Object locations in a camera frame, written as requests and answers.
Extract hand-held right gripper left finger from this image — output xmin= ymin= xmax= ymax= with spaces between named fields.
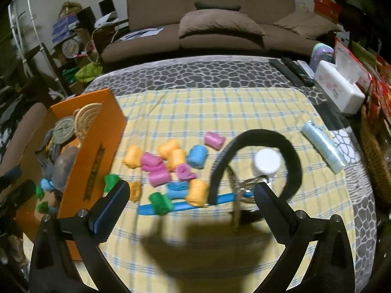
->
xmin=29 ymin=179 xmax=130 ymax=293

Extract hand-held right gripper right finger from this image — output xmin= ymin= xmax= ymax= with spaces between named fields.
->
xmin=253 ymin=182 xmax=355 ymax=293

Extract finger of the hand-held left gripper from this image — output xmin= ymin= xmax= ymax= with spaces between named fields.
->
xmin=0 ymin=179 xmax=37 ymax=217
xmin=0 ymin=167 xmax=23 ymax=188

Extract black fabric headband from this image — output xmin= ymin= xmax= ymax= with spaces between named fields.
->
xmin=207 ymin=129 xmax=304 ymax=218

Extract orange cardboard box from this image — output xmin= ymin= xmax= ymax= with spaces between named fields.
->
xmin=18 ymin=88 xmax=127 ymax=261

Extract pile of coloured rolls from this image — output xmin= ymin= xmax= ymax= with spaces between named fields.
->
xmin=104 ymin=131 xmax=227 ymax=217

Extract grey and orange cloth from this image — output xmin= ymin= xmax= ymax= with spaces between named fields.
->
xmin=34 ymin=128 xmax=66 ymax=180

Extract white round bottle cap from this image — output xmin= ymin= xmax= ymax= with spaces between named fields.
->
xmin=251 ymin=149 xmax=282 ymax=178

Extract dark round bowl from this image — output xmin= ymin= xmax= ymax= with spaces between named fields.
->
xmin=50 ymin=150 xmax=79 ymax=191

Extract green compass disc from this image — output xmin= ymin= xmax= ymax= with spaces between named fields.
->
xmin=53 ymin=116 xmax=77 ymax=145

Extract blue plastic strip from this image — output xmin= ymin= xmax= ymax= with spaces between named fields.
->
xmin=137 ymin=192 xmax=255 ymax=218

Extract light blue bag roll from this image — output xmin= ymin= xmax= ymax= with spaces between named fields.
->
xmin=301 ymin=121 xmax=348 ymax=175

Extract tan woven coaster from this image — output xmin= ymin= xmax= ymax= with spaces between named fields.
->
xmin=74 ymin=103 xmax=103 ymax=138

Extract yellow plaid cloth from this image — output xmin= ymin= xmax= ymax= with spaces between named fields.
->
xmin=24 ymin=86 xmax=369 ymax=293

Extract wicker basket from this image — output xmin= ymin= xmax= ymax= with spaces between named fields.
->
xmin=360 ymin=104 xmax=391 ymax=202

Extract green bag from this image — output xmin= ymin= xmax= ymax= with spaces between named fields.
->
xmin=74 ymin=62 xmax=102 ymax=84

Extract white tissue box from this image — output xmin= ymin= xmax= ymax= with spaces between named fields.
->
xmin=314 ymin=60 xmax=366 ymax=115

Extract black remote control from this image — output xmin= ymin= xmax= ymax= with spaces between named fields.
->
xmin=281 ymin=56 xmax=316 ymax=87
xmin=268 ymin=58 xmax=304 ymax=87

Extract round biscuit tin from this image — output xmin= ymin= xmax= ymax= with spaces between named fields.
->
xmin=60 ymin=36 xmax=82 ymax=59

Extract grey stone-pattern blanket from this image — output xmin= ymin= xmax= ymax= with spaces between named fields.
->
xmin=82 ymin=55 xmax=378 ymax=281

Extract white pipe rack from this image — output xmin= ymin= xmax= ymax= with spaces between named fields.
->
xmin=9 ymin=0 xmax=47 ymax=78

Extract stack of blue boxes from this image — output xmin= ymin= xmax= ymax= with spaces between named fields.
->
xmin=51 ymin=13 xmax=80 ymax=44

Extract purple and teal container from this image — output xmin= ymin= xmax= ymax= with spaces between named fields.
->
xmin=309 ymin=43 xmax=336 ymax=68

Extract red and white packet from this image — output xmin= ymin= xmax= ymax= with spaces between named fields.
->
xmin=334 ymin=37 xmax=372 ymax=90

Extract black speaker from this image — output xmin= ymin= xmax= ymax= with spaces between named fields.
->
xmin=77 ymin=7 xmax=96 ymax=25
xmin=98 ymin=0 xmax=114 ymax=16

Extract white handheld device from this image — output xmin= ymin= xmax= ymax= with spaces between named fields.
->
xmin=94 ymin=12 xmax=120 ymax=29

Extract small brown pillow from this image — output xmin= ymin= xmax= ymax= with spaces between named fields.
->
xmin=273 ymin=7 xmax=334 ymax=41

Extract papers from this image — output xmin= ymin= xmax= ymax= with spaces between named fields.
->
xmin=121 ymin=27 xmax=166 ymax=41

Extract large brown pillow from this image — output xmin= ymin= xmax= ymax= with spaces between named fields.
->
xmin=178 ymin=9 xmax=267 ymax=38

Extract dark grey cushion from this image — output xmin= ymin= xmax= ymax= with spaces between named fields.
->
xmin=194 ymin=1 xmax=242 ymax=13

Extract orange shoe boxes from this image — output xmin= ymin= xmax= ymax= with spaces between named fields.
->
xmin=313 ymin=0 xmax=342 ymax=22

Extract brown sofa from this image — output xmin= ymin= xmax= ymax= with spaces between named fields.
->
xmin=100 ymin=0 xmax=338 ymax=65

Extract metal wire clip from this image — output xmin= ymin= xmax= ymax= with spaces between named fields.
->
xmin=230 ymin=167 xmax=271 ymax=236

